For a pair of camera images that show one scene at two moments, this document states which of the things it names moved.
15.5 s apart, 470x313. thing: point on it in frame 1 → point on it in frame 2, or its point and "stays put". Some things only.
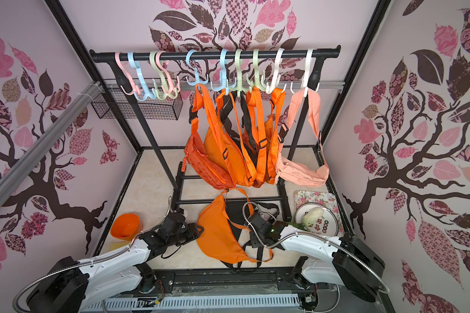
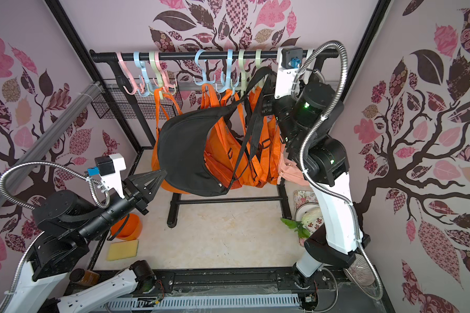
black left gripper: (193, 229) → (145, 190)
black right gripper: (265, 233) → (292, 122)
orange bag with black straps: (221, 225) → (161, 117)
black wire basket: (156, 105) stays put
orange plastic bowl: (126, 227) stays put
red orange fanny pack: (207, 158) → (227, 150)
